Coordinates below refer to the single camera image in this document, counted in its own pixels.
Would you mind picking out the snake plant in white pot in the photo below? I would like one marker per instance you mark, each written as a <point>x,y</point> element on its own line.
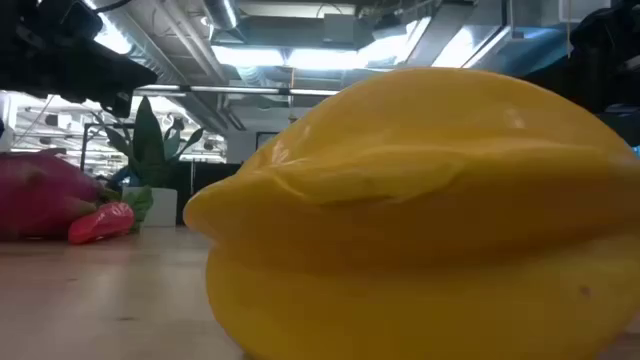
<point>147,150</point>

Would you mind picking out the red-orange carrot with green leaves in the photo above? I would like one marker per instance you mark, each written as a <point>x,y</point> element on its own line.
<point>100,223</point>

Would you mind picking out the ceiling light rail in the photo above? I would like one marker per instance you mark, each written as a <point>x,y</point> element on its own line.
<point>235,90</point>

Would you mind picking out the yellow plastic starfruit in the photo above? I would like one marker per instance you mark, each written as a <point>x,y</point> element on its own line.
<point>425,225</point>

